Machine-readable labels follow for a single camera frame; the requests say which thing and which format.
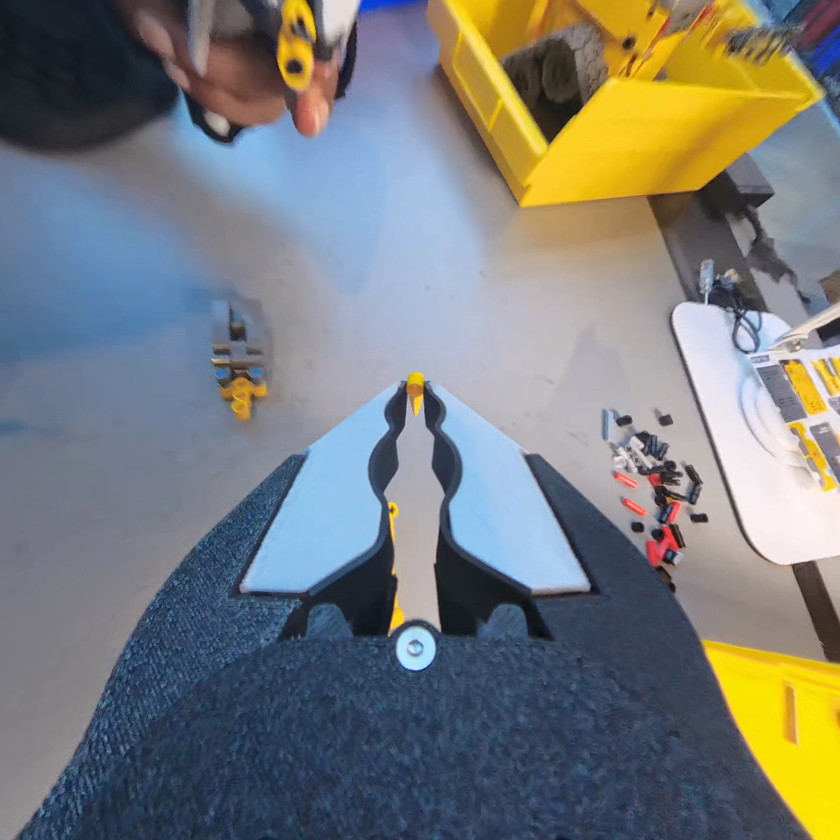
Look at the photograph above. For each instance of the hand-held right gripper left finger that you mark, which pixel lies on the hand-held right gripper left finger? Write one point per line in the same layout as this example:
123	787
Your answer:
321	518

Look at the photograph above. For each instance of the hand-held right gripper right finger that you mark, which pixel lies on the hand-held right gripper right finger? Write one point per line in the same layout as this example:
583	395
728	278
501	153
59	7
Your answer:
512	518

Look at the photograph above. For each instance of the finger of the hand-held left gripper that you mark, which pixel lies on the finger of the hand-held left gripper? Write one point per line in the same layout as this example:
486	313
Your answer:
202	33
338	16

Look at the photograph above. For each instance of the yellow wedge brick piece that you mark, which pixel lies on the yellow wedge brick piece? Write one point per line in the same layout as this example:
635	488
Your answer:
415	387

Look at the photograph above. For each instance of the grey and yellow brick assembly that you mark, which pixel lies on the grey and yellow brick assembly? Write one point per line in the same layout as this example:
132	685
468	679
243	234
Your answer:
239	328

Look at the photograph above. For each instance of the yellow tracked brick vehicle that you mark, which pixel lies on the yellow tracked brick vehicle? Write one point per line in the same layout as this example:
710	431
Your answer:
564	65

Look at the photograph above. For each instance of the yellow plastic parts bin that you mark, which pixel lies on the yellow plastic parts bin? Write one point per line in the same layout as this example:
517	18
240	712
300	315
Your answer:
787	722

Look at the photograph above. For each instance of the person's left forearm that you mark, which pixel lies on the person's left forearm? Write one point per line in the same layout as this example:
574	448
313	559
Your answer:
65	65

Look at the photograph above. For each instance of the grey desk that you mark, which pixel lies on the grey desk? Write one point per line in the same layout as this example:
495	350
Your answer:
459	275

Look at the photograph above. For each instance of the person's left hand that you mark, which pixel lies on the person's left hand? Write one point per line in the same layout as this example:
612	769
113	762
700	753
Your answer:
243	85

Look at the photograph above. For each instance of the yellow brick beam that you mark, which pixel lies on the yellow brick beam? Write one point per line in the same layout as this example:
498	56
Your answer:
396	610

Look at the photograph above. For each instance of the pile of small brick pins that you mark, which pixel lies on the pile of small brick pins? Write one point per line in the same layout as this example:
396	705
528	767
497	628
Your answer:
663	472

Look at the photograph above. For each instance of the clear stand with yellow card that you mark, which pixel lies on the clear stand with yellow card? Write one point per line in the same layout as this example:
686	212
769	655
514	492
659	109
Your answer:
800	387

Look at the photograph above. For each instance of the black power adapter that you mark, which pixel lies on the black power adapter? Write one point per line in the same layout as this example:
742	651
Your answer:
738	187

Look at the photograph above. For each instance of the white rounded base plate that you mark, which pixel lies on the white rounded base plate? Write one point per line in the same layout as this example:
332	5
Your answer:
715	394

